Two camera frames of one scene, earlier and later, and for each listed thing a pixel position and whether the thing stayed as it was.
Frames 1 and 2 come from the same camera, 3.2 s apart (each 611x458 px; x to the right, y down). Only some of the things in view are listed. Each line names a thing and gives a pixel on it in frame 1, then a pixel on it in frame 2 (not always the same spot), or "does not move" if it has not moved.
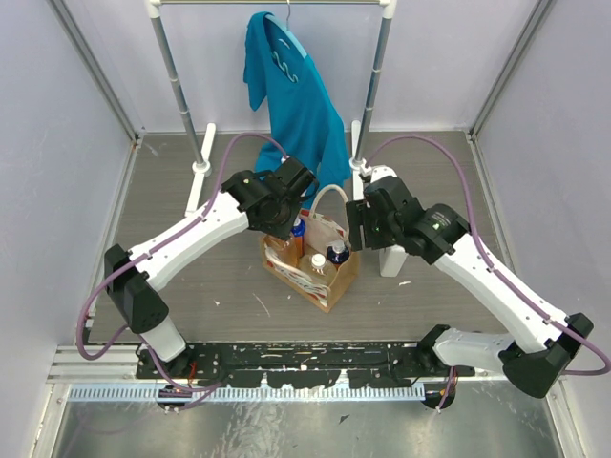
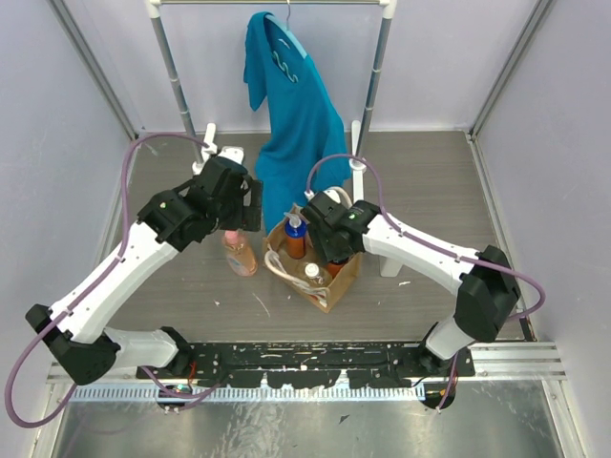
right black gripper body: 377,233 to 326,246
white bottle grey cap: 390,260 does not move
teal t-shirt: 302,116 does not move
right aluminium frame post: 538,18 does not move
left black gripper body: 296,174 to 253,205
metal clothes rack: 359,134 does not move
